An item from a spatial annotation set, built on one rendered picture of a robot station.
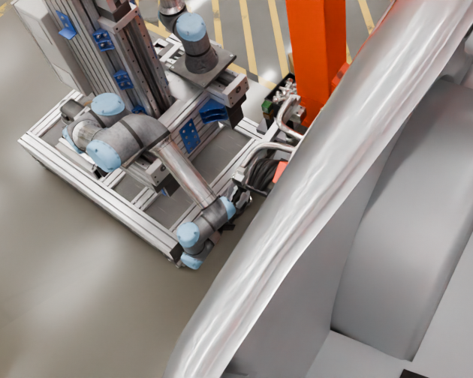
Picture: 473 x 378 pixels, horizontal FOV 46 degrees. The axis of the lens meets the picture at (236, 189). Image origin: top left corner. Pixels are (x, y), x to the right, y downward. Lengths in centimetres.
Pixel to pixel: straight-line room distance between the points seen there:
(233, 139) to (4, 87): 186
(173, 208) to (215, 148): 41
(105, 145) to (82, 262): 144
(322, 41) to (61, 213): 188
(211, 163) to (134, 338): 97
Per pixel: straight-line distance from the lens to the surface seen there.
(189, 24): 242
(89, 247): 319
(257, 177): 189
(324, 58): 221
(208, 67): 251
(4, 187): 368
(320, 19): 209
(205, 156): 300
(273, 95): 276
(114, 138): 181
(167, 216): 286
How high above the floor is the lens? 258
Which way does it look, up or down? 56 degrees down
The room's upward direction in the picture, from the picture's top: 18 degrees counter-clockwise
